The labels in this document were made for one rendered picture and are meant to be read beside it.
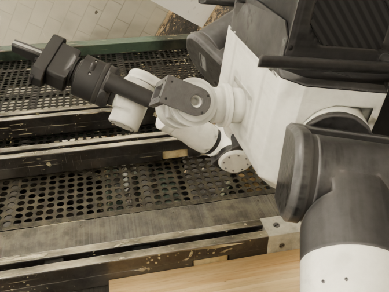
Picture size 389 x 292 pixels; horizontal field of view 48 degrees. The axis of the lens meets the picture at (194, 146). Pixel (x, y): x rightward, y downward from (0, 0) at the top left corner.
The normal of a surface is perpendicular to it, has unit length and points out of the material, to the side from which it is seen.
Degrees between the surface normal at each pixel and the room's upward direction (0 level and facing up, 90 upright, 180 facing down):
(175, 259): 90
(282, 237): 90
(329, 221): 23
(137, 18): 90
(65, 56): 78
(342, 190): 38
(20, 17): 90
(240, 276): 60
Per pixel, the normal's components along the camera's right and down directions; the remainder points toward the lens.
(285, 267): 0.00, -0.85
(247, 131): -0.97, 0.00
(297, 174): -0.73, -0.18
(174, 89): 0.25, 0.03
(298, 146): -0.67, -0.58
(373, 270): 0.09, -0.61
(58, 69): 0.35, -0.45
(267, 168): -0.58, 0.35
